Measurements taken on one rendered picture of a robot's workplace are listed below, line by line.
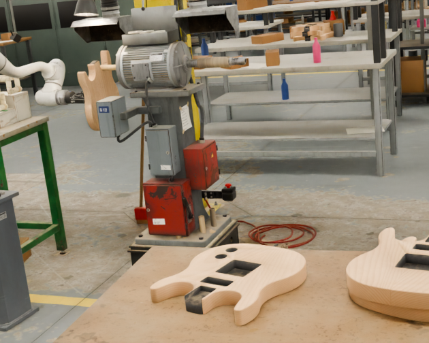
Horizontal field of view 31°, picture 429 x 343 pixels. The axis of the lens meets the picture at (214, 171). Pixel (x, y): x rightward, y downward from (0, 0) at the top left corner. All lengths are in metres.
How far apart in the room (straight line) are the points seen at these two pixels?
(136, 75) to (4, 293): 1.37
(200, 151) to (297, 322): 2.43
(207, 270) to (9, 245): 2.22
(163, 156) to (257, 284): 2.28
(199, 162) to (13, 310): 1.29
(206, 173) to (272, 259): 2.14
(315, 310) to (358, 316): 0.12
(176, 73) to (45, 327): 1.53
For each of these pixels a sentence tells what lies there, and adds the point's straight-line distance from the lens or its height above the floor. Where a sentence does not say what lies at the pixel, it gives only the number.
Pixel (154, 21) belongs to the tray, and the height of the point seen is 1.49.
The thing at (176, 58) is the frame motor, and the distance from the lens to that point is 4.31.
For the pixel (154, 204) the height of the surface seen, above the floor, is 0.50.
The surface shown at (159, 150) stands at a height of 0.81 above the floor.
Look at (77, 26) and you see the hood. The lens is 4.61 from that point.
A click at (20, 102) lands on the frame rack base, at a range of 5.12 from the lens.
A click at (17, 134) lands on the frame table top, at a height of 0.89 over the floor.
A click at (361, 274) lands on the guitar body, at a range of 2.06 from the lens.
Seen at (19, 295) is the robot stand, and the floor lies 0.14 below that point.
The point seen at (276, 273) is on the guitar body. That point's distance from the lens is 2.21.
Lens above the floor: 1.81
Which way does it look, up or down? 15 degrees down
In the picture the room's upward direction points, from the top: 6 degrees counter-clockwise
